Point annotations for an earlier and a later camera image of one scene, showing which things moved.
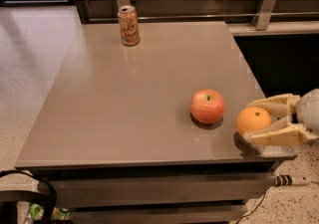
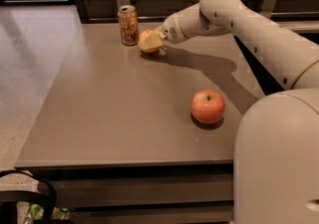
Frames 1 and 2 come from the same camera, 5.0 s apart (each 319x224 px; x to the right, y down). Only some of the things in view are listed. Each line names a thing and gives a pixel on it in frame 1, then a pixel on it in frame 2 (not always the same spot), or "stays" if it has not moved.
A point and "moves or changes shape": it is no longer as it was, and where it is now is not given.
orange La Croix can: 129,25 stays
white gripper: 309,110 -> 171,31
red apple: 207,106 stays
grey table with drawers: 116,130 stays
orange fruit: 253,118 moves or changes shape
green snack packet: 36,212 stays
